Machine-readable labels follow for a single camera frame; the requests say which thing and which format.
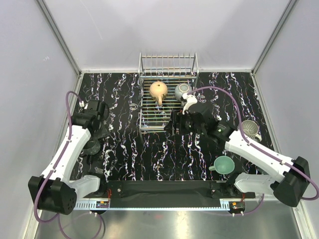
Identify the mint green mug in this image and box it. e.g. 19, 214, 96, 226
208, 155, 235, 175

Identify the grey ribbed ceramic mug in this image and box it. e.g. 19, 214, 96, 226
242, 120, 262, 142

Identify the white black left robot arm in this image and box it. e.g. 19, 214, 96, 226
28, 100, 109, 215

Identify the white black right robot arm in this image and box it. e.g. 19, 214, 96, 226
164, 110, 310, 207

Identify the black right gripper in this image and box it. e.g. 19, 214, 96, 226
163, 110, 205, 136

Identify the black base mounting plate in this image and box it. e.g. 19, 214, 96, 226
85, 180, 255, 199

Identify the tan round ceramic mug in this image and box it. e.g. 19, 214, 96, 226
149, 81, 168, 106

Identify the aluminium slotted rail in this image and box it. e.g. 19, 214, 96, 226
74, 199, 230, 211

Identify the grey speckled ceramic mug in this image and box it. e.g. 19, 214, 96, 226
174, 83, 192, 103

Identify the dark green glass cup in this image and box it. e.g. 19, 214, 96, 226
83, 139, 101, 155

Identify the silver wire dish rack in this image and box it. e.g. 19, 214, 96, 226
138, 53, 199, 136

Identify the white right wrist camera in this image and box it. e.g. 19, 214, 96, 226
181, 93, 197, 115

